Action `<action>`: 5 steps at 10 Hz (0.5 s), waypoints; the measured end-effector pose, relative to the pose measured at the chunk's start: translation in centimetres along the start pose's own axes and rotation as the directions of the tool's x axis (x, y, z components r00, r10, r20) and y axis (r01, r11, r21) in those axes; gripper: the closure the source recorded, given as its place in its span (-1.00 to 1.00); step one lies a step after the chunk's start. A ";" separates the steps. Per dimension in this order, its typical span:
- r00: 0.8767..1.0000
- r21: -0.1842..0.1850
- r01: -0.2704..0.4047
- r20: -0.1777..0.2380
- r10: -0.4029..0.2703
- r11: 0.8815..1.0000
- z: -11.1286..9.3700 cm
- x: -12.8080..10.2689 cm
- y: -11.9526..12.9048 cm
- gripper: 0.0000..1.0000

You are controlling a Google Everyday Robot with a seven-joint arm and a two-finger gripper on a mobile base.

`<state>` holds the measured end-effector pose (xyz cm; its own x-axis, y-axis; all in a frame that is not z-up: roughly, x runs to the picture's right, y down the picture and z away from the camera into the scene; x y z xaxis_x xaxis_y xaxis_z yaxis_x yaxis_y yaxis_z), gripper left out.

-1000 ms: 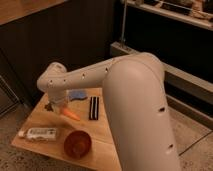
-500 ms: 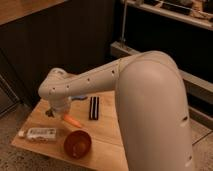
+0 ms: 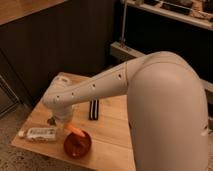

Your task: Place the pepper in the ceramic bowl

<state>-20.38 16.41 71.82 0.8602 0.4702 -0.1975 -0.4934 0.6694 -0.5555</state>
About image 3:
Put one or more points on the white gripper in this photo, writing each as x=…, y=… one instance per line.
x=63, y=115

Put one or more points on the orange pepper with green stem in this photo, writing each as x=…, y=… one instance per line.
x=77, y=131

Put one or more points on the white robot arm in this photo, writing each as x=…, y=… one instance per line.
x=166, y=107

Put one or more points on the brown ceramic bowl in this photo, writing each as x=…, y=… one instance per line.
x=76, y=146

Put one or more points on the white tube with label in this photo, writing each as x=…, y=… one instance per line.
x=39, y=134

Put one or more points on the metal shelf rack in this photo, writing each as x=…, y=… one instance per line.
x=146, y=33

